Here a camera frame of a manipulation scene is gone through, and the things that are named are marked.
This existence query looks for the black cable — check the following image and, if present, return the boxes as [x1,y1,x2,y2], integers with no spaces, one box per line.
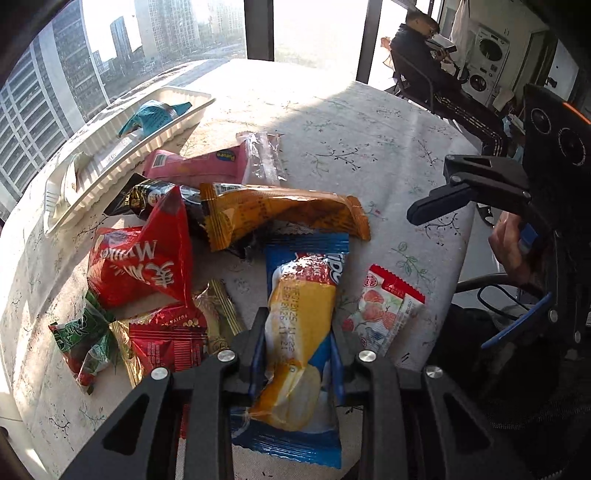
[455,272,548,326]

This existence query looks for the clear pinkish snack packet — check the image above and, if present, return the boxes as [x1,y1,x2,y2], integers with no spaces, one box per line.
[235,131,283,185]

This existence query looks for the pink snack packet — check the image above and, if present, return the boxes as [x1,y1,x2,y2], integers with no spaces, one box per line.
[142,143,250,190]

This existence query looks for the black snack packet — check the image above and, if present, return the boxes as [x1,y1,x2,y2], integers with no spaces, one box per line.
[104,173,252,258]

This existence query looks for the red gold foil snack packet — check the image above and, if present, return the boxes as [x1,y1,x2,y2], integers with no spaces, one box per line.
[108,305,209,388]

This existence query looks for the white plastic tray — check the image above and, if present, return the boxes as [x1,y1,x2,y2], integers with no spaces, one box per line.
[42,85,218,237]

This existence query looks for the black window frame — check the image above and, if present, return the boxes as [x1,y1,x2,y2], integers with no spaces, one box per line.
[243,0,384,85]

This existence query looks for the black chair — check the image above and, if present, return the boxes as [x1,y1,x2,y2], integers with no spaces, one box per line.
[390,48,437,112]

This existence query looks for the green and red candy packet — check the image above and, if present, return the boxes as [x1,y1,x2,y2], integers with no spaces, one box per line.
[48,291,118,395]

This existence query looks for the red and white candy packet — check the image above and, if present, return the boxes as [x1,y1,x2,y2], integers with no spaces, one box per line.
[342,264,426,356]

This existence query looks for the distant tower buildings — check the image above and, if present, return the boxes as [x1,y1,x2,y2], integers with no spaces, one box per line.
[108,0,245,63]

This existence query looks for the blue and yellow snack packet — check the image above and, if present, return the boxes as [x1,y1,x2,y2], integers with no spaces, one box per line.
[231,232,350,469]

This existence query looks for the red triangular snack packet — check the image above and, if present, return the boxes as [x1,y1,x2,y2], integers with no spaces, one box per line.
[87,185,194,310]

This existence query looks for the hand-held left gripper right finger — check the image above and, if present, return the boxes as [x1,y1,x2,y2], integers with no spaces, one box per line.
[329,323,514,480]

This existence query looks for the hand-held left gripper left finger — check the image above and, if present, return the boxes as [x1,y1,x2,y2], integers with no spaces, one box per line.
[60,305,269,480]

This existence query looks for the teal snack packet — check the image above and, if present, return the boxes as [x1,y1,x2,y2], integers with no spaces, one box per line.
[119,100,194,138]

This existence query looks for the person's right hand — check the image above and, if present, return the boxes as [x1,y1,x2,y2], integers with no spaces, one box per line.
[488,213,551,288]

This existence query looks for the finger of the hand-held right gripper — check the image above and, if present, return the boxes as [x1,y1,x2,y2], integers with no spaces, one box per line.
[480,291,556,350]
[406,154,550,228]

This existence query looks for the grey high-rise building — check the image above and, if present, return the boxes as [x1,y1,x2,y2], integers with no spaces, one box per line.
[0,9,109,217]

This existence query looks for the gold striped snack packet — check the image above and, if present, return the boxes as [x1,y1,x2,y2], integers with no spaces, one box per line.
[194,278,247,354]

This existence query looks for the white washing machine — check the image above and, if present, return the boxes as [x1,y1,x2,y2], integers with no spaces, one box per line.
[471,25,511,70]
[464,67,502,104]

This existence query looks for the orange snack packet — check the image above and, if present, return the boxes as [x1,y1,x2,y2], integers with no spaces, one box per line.
[199,182,371,252]

